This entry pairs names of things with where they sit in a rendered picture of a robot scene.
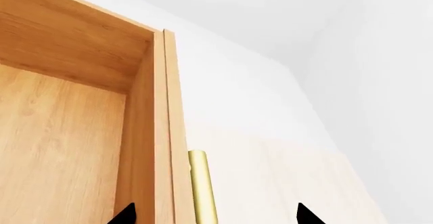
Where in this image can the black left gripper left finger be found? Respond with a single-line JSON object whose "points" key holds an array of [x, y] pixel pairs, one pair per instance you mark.
{"points": [[126, 216]]}

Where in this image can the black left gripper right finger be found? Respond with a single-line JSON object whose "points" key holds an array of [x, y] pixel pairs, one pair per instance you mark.
{"points": [[306, 217]]}

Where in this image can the wooden cabinet door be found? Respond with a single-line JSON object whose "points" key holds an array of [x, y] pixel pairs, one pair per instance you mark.
{"points": [[176, 132]]}

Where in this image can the wooden cabinet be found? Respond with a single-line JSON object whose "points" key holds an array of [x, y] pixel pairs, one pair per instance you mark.
{"points": [[74, 122]]}

